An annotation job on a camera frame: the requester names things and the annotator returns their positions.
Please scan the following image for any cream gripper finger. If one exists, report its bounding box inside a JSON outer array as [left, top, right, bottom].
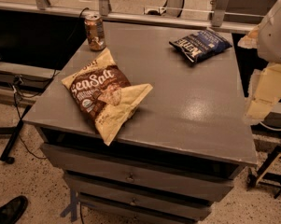
[[244, 63, 281, 125]]

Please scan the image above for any orange soda can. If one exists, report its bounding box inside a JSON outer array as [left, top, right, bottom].
[[84, 14, 105, 51]]

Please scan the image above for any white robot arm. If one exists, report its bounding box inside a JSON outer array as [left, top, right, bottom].
[[238, 0, 281, 125]]

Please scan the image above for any blue chip bag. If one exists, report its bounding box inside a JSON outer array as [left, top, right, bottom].
[[169, 29, 232, 64]]

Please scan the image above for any brown sea salt chip bag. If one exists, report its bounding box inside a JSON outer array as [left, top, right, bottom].
[[62, 49, 153, 146]]

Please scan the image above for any metal window railing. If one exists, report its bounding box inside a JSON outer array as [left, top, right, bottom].
[[0, 0, 281, 35]]

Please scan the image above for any yellow black stand base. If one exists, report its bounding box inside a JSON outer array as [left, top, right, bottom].
[[246, 144, 281, 199]]

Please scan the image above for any grey drawer cabinet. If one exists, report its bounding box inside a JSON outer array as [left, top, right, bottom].
[[25, 22, 257, 224]]

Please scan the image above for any grey side bench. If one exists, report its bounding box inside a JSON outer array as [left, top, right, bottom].
[[0, 62, 59, 106]]

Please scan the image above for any black stand leg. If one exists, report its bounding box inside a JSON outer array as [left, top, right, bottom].
[[0, 105, 31, 164]]

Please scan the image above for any black shoe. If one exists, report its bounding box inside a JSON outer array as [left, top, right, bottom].
[[0, 195, 28, 224]]

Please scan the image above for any white cable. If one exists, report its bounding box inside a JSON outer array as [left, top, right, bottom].
[[259, 120, 281, 133]]

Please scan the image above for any black cable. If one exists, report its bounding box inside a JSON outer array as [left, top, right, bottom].
[[8, 7, 90, 161]]

